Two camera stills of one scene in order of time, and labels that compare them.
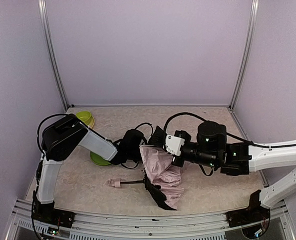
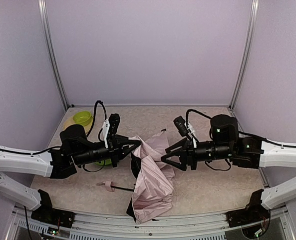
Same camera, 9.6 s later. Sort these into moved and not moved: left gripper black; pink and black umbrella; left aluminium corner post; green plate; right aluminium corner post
Moved: left gripper black; pink and black umbrella
Not moved: left aluminium corner post; green plate; right aluminium corner post
